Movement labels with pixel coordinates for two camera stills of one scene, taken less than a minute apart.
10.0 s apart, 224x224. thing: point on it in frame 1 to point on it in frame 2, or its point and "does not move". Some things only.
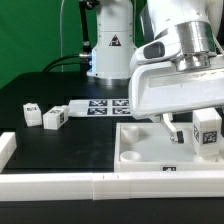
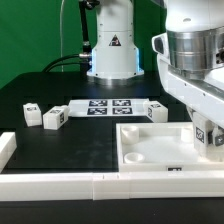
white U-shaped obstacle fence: [100, 186] does not move
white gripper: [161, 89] to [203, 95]
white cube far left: [33, 114] does not move
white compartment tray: [146, 147] does not move
